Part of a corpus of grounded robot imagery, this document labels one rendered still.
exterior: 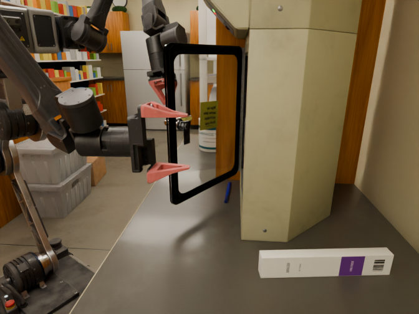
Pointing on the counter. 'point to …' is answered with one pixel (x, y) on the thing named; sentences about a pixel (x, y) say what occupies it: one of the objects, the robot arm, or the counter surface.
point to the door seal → (175, 110)
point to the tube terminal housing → (294, 113)
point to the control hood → (234, 14)
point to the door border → (170, 105)
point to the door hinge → (241, 108)
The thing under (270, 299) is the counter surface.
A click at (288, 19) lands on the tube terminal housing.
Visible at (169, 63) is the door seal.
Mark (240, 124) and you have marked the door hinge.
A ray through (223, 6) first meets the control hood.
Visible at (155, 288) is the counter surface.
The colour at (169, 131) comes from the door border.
